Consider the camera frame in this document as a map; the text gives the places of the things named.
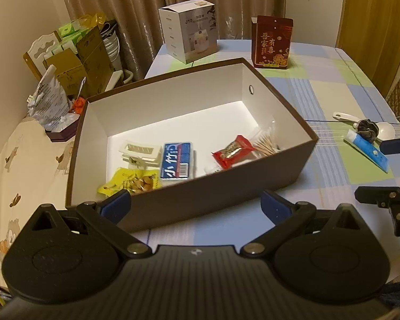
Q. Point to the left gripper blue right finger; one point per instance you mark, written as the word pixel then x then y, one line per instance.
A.
pixel 289 220

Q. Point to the blue cream tube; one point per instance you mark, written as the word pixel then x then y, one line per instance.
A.
pixel 366 148

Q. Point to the brown cardboard carton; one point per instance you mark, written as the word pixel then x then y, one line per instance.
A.
pixel 86 73

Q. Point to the cotton swab bag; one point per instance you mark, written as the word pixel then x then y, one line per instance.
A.
pixel 264 140

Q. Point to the yellow snack packet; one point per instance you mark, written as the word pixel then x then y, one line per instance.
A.
pixel 135 181

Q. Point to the white crumpled plastic bag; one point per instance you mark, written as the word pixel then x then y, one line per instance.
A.
pixel 49 104

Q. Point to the red candy packet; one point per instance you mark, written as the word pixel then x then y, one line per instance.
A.
pixel 234 152

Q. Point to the white humidifier box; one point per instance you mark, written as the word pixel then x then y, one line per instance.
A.
pixel 189 29

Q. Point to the cartoon print bed sheet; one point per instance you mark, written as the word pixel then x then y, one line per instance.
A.
pixel 33 171

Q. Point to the white carved chair back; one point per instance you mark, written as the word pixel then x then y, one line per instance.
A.
pixel 35 55

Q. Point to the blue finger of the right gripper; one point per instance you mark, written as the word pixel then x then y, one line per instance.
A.
pixel 382 196
pixel 390 147

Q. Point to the stacked white buckets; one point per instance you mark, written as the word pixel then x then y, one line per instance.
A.
pixel 109 34

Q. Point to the white plastic clip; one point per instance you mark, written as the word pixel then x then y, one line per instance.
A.
pixel 140 155

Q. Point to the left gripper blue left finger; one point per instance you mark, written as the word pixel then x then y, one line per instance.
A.
pixel 104 218

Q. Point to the brown storage box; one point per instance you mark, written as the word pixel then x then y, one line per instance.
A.
pixel 207 106

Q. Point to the dark hair scrunchie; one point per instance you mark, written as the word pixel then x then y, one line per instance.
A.
pixel 367 129

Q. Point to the green tissue packs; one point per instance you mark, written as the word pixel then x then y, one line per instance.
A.
pixel 72 33

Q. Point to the red gift box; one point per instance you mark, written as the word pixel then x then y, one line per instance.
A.
pixel 270 41

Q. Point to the white plastic rice spoon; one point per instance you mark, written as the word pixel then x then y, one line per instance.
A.
pixel 386 130

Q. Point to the plaid tablecloth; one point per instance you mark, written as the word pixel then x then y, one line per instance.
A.
pixel 321 80

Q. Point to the blue floss pick box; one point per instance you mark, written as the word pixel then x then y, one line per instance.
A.
pixel 177 162

